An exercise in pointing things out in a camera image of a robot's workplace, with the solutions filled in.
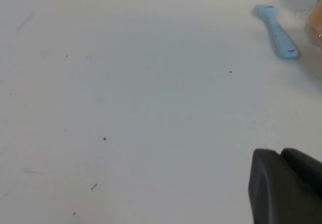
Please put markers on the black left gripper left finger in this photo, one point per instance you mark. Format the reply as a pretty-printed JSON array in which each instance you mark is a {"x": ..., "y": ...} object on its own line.
[{"x": 276, "y": 191}]

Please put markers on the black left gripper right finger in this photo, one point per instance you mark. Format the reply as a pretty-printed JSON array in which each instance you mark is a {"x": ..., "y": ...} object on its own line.
[{"x": 304, "y": 166}]

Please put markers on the clear plastic egg tray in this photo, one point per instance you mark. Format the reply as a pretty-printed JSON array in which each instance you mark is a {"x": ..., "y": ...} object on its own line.
[{"x": 307, "y": 36}]

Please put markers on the orange plastic egg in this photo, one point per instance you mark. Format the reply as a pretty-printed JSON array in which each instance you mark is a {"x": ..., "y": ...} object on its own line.
[{"x": 316, "y": 22}]

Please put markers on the blue plastic fork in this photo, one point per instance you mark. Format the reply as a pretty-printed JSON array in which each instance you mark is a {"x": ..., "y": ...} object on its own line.
[{"x": 279, "y": 35}]

